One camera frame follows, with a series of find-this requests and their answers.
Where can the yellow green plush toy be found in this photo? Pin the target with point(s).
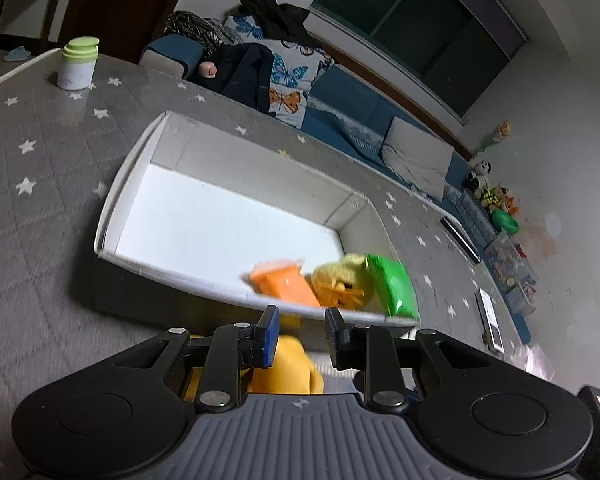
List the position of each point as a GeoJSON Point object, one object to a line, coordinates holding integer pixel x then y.
{"type": "Point", "coordinates": [492, 196]}

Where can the orange snack packet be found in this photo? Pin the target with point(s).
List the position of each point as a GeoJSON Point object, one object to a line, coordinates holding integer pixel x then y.
{"type": "Point", "coordinates": [282, 285]}

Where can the white remote control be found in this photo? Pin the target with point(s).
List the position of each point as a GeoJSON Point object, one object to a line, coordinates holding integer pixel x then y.
{"type": "Point", "coordinates": [490, 317]}

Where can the small pink object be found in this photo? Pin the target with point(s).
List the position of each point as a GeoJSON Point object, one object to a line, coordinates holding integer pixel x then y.
{"type": "Point", "coordinates": [209, 68]}

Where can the blue slipper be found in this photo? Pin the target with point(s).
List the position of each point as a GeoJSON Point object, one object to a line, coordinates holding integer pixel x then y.
{"type": "Point", "coordinates": [16, 53]}

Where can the grey star print table cover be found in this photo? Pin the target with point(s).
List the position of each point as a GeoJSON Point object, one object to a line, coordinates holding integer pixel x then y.
{"type": "Point", "coordinates": [45, 200]}

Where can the clear toy storage box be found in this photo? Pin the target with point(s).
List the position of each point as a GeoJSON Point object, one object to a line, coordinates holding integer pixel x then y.
{"type": "Point", "coordinates": [512, 270]}

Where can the grey pillow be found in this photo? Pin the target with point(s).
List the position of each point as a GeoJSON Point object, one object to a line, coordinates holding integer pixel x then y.
{"type": "Point", "coordinates": [417, 160]}

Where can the white jar with green lid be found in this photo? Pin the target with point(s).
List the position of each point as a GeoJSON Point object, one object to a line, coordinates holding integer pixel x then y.
{"type": "Point", "coordinates": [77, 65]}

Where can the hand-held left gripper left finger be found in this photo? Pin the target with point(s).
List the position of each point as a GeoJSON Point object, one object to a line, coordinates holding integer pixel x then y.
{"type": "Point", "coordinates": [269, 337]}

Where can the white cardboard box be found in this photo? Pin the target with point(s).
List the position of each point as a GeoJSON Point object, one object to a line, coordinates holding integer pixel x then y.
{"type": "Point", "coordinates": [230, 225]}

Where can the dark jacket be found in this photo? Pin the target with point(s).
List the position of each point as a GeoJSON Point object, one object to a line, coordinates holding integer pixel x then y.
{"type": "Point", "coordinates": [245, 77]}

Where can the pink plastic bag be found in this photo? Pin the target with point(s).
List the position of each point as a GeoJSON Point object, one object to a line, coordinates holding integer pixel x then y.
{"type": "Point", "coordinates": [532, 360]}

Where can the striped blanket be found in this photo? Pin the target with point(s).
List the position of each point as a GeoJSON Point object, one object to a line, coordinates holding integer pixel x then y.
{"type": "Point", "coordinates": [195, 27]}

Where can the orange dinosaur toy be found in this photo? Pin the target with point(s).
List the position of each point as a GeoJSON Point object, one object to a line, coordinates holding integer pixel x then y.
{"type": "Point", "coordinates": [290, 372]}

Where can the yellow packet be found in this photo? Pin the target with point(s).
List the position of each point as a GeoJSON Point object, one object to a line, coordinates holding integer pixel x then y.
{"type": "Point", "coordinates": [337, 282]}

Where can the green framed window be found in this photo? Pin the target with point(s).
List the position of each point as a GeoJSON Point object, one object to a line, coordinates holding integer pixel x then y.
{"type": "Point", "coordinates": [410, 25]}

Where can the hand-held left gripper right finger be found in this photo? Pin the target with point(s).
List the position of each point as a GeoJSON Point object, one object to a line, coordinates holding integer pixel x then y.
{"type": "Point", "coordinates": [334, 337]}

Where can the green plastic packet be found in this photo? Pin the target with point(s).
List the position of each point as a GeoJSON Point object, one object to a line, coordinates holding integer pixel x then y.
{"type": "Point", "coordinates": [392, 285]}

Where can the butterfly print cushion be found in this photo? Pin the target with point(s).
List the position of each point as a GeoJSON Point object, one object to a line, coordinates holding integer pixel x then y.
{"type": "Point", "coordinates": [285, 80]}

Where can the orange plush toy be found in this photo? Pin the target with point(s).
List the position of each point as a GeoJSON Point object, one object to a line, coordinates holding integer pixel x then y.
{"type": "Point", "coordinates": [512, 205]}

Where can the dark wooden door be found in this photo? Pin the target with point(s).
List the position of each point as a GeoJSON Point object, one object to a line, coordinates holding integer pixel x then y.
{"type": "Point", "coordinates": [125, 5]}

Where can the black and white plush cow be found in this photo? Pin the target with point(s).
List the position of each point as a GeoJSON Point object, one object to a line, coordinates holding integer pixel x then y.
{"type": "Point", "coordinates": [480, 175]}

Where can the black clothing pile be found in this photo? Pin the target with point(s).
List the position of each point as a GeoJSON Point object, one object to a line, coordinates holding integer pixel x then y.
{"type": "Point", "coordinates": [275, 15]}

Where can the orange flower toy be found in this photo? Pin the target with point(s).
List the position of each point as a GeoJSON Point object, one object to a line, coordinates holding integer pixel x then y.
{"type": "Point", "coordinates": [497, 135]}

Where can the black remote control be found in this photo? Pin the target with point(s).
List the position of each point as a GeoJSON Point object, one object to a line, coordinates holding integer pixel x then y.
{"type": "Point", "coordinates": [460, 235]}

